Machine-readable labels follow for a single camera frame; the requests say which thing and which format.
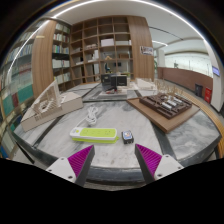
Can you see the wooden shelf unit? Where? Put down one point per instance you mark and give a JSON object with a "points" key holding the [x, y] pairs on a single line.
{"points": [[140, 36]]}

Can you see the white and green power strip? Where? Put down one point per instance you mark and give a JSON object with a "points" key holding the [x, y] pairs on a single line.
{"points": [[95, 134]]}

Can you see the framed wall picture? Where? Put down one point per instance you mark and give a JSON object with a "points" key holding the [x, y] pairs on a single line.
{"points": [[146, 50]]}

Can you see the glass-fronted bookcase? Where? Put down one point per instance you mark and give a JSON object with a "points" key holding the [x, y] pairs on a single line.
{"points": [[20, 80]]}

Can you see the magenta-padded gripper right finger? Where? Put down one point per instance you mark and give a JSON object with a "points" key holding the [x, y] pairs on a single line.
{"points": [[151, 161]]}

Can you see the white architectural model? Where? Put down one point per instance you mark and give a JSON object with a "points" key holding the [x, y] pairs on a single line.
{"points": [[56, 106]]}

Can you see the black building model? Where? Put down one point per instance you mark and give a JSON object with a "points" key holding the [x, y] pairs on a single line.
{"points": [[113, 81]]}

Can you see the red waste bin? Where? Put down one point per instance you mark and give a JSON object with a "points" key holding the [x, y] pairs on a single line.
{"points": [[208, 95]]}

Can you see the small white building model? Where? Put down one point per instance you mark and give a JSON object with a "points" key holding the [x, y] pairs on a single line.
{"points": [[145, 84]]}

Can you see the thin wooden stick model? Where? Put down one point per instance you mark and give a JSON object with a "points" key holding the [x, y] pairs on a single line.
{"points": [[168, 89]]}

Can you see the wall-mounted screen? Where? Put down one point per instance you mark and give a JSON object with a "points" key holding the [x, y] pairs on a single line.
{"points": [[216, 71]]}

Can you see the curved wooden slat bench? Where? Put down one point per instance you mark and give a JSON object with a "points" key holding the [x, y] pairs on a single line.
{"points": [[208, 113]]}

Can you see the small black charger block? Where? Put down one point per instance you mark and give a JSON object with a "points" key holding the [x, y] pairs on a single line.
{"points": [[127, 137]]}

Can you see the brown building model on board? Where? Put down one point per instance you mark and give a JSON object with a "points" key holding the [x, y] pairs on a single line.
{"points": [[166, 108]]}

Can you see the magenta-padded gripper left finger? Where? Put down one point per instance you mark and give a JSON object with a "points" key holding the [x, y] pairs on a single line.
{"points": [[79, 161]]}

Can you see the short ceiling light strip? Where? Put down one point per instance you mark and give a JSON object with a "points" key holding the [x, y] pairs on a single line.
{"points": [[160, 42]]}

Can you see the black waste bin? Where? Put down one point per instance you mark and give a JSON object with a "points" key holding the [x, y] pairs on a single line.
{"points": [[198, 90]]}

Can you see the long curved ceiling light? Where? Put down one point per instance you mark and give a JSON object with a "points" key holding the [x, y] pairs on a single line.
{"points": [[186, 21]]}

